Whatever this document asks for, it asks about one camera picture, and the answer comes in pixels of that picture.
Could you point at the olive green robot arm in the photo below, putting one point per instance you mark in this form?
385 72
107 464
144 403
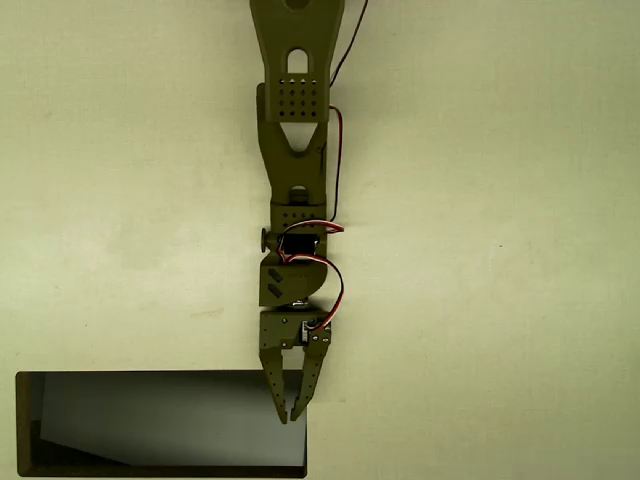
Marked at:
300 165

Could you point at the dark rectangular bin opening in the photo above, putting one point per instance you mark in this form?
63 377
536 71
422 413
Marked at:
150 420

